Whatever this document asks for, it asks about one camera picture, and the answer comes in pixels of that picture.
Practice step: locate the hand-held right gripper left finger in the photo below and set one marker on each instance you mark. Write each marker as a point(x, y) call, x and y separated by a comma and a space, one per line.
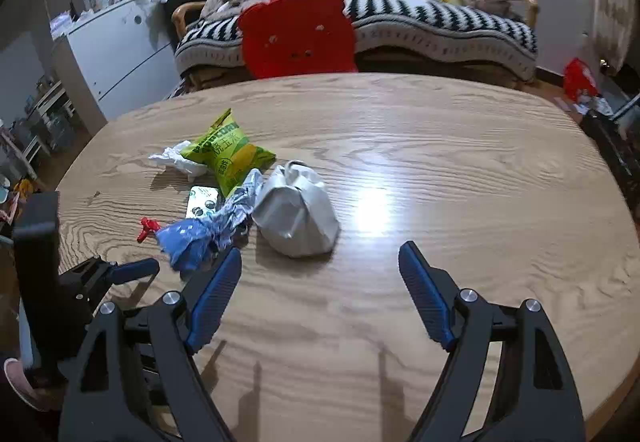
point(215, 302)

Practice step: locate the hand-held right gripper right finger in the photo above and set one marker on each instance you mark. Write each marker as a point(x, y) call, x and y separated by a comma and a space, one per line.
point(425, 292)

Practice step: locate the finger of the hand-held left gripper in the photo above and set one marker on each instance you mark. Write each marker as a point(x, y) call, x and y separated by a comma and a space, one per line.
point(135, 270)

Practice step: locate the small red plastic clip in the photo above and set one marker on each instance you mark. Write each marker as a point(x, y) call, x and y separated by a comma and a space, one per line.
point(148, 224)

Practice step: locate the blue foil wrapper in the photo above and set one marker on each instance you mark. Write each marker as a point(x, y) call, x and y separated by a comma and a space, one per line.
point(195, 234)

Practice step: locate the silver blister pill pack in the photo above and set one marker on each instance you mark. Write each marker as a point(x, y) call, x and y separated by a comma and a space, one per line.
point(200, 202)

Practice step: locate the white tissue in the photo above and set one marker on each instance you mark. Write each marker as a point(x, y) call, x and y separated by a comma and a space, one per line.
point(172, 157)

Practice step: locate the white paper bag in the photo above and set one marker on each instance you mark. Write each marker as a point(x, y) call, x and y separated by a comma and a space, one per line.
point(295, 212)

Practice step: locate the green yellow snack packet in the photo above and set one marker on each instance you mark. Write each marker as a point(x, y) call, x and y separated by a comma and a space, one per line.
point(230, 152)

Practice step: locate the white shelf rack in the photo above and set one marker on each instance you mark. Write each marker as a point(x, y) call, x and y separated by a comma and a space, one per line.
point(47, 117)

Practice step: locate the white dresser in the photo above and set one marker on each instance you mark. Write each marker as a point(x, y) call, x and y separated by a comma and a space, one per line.
point(115, 52)

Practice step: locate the red plastic bag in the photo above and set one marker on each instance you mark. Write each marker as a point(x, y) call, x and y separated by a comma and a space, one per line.
point(580, 80)

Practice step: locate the black white striped blanket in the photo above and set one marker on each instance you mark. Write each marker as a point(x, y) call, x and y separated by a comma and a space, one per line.
point(425, 17)

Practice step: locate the red plastic chair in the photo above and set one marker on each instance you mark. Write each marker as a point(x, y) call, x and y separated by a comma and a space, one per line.
point(295, 32)

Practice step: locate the patterned curtain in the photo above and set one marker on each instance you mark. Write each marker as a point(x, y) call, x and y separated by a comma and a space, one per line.
point(615, 12)

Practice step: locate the wooden frame sofa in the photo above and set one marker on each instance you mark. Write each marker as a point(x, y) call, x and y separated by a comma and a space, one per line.
point(186, 15)

